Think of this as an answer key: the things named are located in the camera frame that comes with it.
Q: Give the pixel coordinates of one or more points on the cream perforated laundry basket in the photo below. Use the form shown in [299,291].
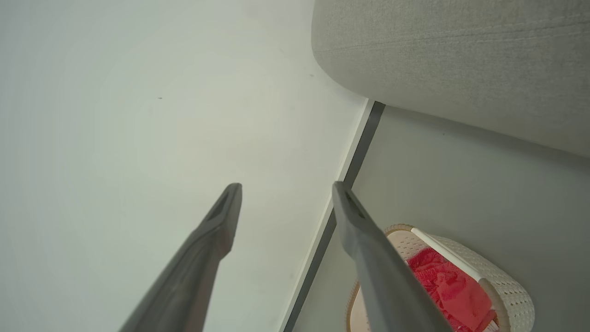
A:
[511,295]

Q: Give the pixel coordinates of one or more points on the grey fabric sofa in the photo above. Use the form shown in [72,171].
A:
[461,55]

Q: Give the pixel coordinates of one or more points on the red garment with white tag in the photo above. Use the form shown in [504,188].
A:
[461,295]

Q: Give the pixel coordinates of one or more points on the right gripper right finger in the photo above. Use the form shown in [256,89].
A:
[387,286]

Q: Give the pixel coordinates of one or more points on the white and black baseboard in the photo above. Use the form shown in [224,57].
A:
[365,143]

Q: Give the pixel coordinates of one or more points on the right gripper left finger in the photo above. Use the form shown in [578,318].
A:
[184,281]

